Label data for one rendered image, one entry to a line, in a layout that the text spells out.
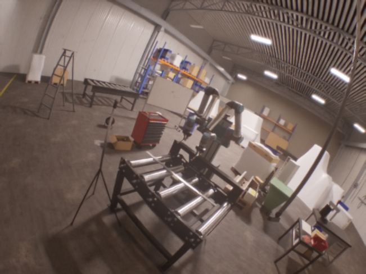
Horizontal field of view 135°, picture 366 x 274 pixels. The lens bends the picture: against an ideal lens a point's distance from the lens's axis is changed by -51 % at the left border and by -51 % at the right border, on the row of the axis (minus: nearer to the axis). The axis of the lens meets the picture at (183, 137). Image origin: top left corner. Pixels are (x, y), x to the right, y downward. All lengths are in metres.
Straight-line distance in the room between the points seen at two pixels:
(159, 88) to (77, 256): 5.88
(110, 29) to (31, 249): 11.16
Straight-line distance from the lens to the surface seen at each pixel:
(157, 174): 1.98
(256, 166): 5.35
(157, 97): 6.40
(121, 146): 3.94
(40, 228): 2.36
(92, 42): 11.03
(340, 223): 7.85
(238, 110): 2.17
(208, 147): 3.02
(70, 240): 2.24
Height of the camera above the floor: 2.02
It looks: 18 degrees down
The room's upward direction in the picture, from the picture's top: 25 degrees clockwise
